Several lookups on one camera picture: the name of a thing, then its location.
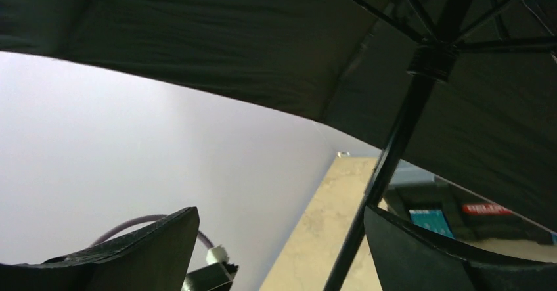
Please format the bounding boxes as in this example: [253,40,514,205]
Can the black plastic toolbox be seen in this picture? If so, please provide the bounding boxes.
[384,181,556,245]

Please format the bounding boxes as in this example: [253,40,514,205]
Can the pink and black folding umbrella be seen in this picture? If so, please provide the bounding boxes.
[1,0,556,290]

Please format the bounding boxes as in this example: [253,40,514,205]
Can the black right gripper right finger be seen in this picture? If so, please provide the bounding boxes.
[364,207,556,291]

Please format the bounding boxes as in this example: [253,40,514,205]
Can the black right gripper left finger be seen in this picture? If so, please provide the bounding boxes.
[1,207,200,290]

